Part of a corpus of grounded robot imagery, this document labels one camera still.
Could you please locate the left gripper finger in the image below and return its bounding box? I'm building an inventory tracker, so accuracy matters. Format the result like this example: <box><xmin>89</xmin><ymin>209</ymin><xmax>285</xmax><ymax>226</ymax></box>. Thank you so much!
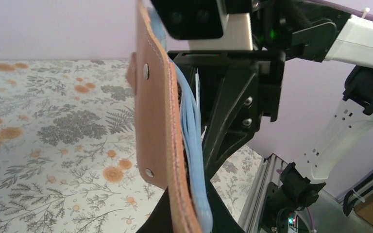
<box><xmin>137</xmin><ymin>182</ymin><xmax>244</xmax><ymax>233</ymax></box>

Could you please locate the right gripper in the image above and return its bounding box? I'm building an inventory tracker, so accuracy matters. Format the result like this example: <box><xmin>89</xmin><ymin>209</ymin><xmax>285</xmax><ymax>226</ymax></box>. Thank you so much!
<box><xmin>169</xmin><ymin>0</ymin><xmax>338</xmax><ymax>180</ymax></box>

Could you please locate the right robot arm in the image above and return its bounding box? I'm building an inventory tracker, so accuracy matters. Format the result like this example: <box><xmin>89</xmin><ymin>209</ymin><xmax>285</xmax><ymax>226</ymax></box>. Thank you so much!
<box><xmin>158</xmin><ymin>0</ymin><xmax>373</xmax><ymax>230</ymax></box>

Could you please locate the floral table mat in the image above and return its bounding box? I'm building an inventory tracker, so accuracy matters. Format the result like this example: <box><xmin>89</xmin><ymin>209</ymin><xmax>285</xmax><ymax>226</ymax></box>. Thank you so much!
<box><xmin>0</xmin><ymin>59</ymin><xmax>266</xmax><ymax>233</ymax></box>

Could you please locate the aluminium rail frame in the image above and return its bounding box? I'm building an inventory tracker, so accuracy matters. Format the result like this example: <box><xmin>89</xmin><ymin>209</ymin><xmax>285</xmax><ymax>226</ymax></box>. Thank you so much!
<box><xmin>238</xmin><ymin>154</ymin><xmax>287</xmax><ymax>233</ymax></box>

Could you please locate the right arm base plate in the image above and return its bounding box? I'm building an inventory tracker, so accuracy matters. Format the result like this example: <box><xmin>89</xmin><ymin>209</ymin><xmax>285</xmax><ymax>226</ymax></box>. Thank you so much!
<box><xmin>257</xmin><ymin>182</ymin><xmax>301</xmax><ymax>233</ymax></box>

